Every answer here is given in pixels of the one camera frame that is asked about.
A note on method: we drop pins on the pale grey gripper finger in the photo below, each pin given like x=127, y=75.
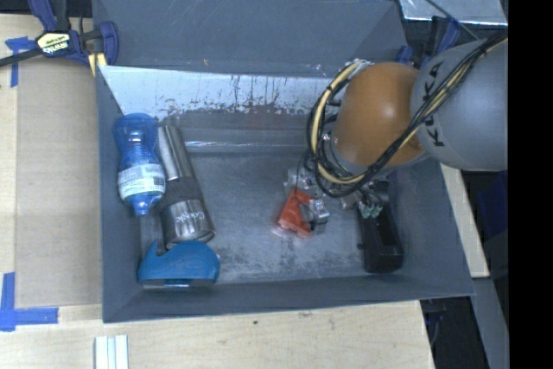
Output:
x=320, y=212
x=294, y=182

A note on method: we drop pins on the orange plastic object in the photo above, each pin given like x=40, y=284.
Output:
x=293, y=215

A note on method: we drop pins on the black rectangular block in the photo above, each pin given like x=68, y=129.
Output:
x=382, y=242

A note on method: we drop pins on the silver metal travel mug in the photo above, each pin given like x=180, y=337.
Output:
x=186, y=203

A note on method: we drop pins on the blue curved plastic object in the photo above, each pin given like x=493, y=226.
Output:
x=181, y=265

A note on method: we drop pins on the grey metal bin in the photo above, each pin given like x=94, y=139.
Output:
x=259, y=34

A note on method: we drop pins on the blue clear plastic bottle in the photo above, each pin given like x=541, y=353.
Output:
x=139, y=168

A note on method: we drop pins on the pale wood board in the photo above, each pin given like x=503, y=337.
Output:
x=56, y=186

